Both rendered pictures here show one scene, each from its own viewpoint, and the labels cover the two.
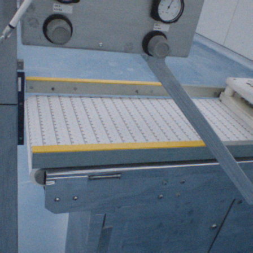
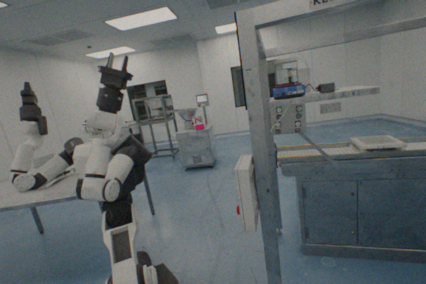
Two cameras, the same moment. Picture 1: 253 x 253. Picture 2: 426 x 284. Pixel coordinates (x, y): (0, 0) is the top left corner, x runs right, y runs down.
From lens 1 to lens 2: 1.15 m
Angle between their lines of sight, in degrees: 42
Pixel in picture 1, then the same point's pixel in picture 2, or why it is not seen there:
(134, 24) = (291, 127)
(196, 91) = (337, 144)
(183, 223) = (336, 190)
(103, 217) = (301, 182)
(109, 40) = (288, 131)
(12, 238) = (277, 205)
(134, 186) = (306, 168)
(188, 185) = (325, 169)
